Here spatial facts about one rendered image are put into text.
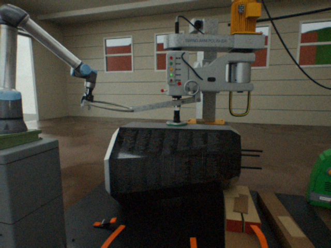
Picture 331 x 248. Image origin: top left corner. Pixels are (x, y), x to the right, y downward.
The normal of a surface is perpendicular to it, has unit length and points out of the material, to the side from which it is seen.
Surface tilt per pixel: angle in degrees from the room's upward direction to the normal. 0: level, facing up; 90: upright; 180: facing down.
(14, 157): 90
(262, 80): 90
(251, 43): 90
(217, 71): 90
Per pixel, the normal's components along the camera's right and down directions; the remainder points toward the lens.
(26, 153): 0.96, 0.04
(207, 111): 0.29, 0.14
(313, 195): -0.47, 0.13
